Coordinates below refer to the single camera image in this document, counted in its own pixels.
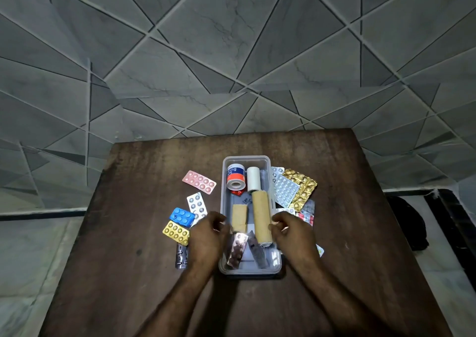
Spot red and silver blister pack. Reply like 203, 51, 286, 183
297, 199, 315, 227

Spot pink blister pack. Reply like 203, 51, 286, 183
182, 170, 217, 195

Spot long tan bandage roll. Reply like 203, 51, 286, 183
252, 190, 273, 247

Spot silver blister pack brown pills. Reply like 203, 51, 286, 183
226, 233, 249, 270

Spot gold foil blister pack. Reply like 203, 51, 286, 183
282, 169, 318, 213

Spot person's right forearm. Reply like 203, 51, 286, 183
296, 257, 400, 337

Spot person's right hand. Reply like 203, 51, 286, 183
268, 211, 322, 268

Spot grey foil strip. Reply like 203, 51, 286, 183
247, 231, 269, 269

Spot dark silver blister pack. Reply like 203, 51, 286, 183
175, 243, 189, 270

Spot person's left forearm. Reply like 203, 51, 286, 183
136, 262, 218, 337

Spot person's left hand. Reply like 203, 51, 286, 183
187, 211, 231, 271

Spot white and orange tape roll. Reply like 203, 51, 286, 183
226, 163, 246, 191

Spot yellow blister pack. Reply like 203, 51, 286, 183
162, 220, 190, 246

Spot blue blister pack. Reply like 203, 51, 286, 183
169, 207, 196, 228

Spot silver blister pack white pills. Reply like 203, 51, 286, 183
274, 175, 300, 209

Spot clear plastic storage box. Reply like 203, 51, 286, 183
219, 155, 282, 276

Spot small tan bandage roll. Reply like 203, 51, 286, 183
232, 204, 248, 234

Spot white blister pack grey pills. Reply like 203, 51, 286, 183
187, 192, 208, 226

